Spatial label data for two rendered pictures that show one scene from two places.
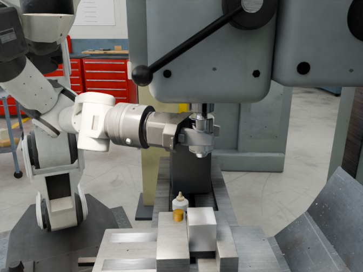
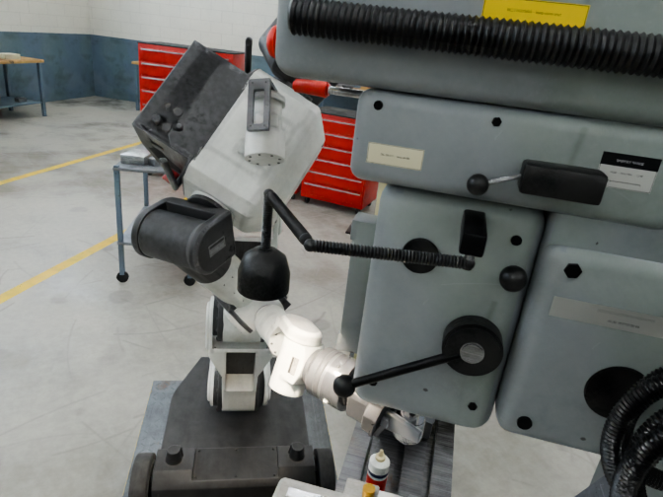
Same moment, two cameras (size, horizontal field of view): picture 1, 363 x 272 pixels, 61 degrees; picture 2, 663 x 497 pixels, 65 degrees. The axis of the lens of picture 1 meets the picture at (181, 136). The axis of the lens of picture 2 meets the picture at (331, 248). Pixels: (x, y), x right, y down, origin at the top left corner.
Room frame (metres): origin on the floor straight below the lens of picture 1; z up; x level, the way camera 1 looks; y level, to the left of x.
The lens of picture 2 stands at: (-0.11, -0.03, 1.78)
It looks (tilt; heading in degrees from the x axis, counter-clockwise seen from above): 23 degrees down; 13
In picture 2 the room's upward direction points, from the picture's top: 7 degrees clockwise
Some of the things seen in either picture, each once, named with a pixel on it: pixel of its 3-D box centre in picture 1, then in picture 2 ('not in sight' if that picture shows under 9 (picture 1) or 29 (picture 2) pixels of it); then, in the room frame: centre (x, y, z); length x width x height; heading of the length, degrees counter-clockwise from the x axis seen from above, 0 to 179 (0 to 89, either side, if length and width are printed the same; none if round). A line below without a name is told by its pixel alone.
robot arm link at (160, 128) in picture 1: (156, 129); (361, 392); (0.59, 0.05, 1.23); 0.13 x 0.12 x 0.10; 161
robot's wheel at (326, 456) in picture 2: not in sight; (322, 482); (1.06, 0.18, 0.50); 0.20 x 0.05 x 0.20; 24
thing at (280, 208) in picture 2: not in sight; (288, 218); (0.42, 0.14, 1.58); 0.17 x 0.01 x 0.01; 36
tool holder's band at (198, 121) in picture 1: (201, 118); not in sight; (0.56, -0.04, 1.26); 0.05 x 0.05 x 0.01
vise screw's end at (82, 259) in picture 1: (89, 261); not in sight; (0.51, 0.19, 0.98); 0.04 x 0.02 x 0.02; 92
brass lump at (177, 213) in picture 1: (178, 215); (368, 491); (0.57, 0.01, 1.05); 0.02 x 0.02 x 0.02
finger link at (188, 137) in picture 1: (195, 138); (401, 428); (0.53, -0.03, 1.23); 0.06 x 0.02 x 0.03; 70
